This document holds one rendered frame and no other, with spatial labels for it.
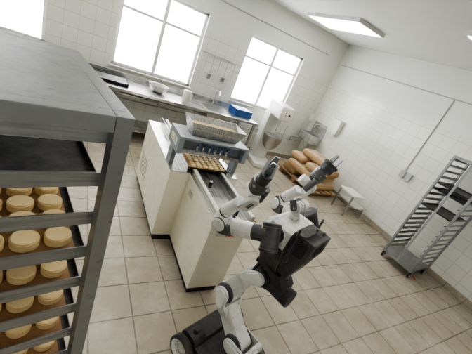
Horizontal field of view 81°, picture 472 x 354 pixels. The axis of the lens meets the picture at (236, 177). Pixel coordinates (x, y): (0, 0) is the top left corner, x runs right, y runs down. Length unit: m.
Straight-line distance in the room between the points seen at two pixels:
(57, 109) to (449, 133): 5.50
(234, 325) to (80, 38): 4.57
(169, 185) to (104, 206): 2.09
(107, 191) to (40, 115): 0.17
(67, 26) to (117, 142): 4.79
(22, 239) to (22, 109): 0.31
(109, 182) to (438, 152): 5.39
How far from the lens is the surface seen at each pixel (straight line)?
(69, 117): 0.48
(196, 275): 2.49
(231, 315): 2.08
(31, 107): 0.47
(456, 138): 5.59
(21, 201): 0.79
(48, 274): 0.76
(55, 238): 0.69
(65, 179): 0.56
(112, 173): 0.53
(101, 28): 5.25
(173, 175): 2.60
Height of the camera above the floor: 1.98
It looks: 23 degrees down
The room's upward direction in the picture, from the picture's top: 23 degrees clockwise
